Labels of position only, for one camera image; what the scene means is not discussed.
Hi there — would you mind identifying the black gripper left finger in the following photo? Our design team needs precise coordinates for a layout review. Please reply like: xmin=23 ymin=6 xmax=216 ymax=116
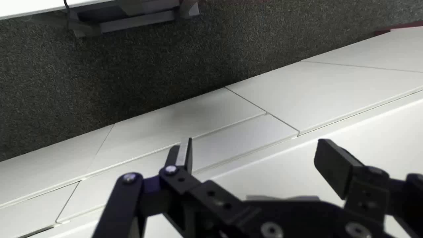
xmin=92 ymin=137 xmax=249 ymax=238

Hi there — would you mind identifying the grey metal mount frame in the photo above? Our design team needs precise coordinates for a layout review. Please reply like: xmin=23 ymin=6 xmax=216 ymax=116
xmin=65 ymin=0 xmax=203 ymax=38

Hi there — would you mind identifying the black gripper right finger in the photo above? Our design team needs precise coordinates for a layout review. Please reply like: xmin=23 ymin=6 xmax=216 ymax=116
xmin=314 ymin=137 xmax=423 ymax=238

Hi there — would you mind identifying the white counter cabinet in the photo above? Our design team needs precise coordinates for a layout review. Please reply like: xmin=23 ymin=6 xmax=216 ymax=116
xmin=0 ymin=25 xmax=423 ymax=238

